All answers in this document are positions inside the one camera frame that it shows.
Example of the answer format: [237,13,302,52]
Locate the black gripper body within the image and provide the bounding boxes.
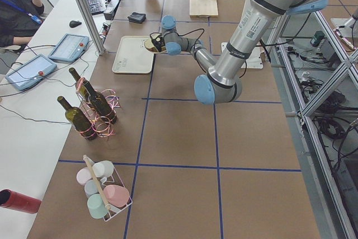
[149,33,166,48]

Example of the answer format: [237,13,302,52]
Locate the bread slice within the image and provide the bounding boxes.
[144,39,161,50]

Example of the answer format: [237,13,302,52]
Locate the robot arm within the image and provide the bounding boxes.
[144,15,216,73]
[191,0,328,105]

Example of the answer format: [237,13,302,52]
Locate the cream bear serving tray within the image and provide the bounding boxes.
[112,36,154,74]

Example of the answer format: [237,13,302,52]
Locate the white plate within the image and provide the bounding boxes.
[146,47,167,54]

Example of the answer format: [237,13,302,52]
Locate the grey folded cloth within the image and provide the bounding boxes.
[128,12,146,24]

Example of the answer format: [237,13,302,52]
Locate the wooden cutting board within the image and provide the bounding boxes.
[189,0,219,17]

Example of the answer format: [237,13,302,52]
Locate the black keyboard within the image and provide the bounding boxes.
[86,0,106,15]

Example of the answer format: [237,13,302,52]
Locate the dark green wine bottle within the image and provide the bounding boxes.
[57,96,97,140]
[83,79,117,124]
[69,67,83,91]

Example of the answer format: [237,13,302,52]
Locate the black computer mouse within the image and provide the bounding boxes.
[69,20,82,28]

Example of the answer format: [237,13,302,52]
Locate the blue teach pendant tablet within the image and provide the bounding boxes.
[48,34,90,63]
[5,54,57,91]

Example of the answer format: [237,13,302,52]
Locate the white cup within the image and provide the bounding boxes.
[92,160,114,178]

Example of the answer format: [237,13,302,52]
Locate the seated person in black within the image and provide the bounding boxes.
[1,0,44,49]

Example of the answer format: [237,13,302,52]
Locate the salmon pink cup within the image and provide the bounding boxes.
[103,185,130,208]

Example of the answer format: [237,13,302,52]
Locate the grey cup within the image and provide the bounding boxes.
[84,179,99,198]

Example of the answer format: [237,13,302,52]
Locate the mint green cup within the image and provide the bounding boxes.
[87,194,109,219]

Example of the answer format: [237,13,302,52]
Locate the red cylinder tube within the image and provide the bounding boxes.
[1,189,41,214]

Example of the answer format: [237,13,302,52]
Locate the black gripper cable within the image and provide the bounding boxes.
[177,28,205,48]

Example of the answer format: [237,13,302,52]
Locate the aluminium frame post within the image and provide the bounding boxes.
[76,0,105,55]

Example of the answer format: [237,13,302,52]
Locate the copper wire bottle rack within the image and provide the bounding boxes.
[76,77,119,139]

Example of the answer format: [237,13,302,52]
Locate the white wire cup rack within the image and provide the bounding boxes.
[76,155,133,222]

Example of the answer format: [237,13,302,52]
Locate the aluminium frame rail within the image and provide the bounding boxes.
[269,12,357,238]

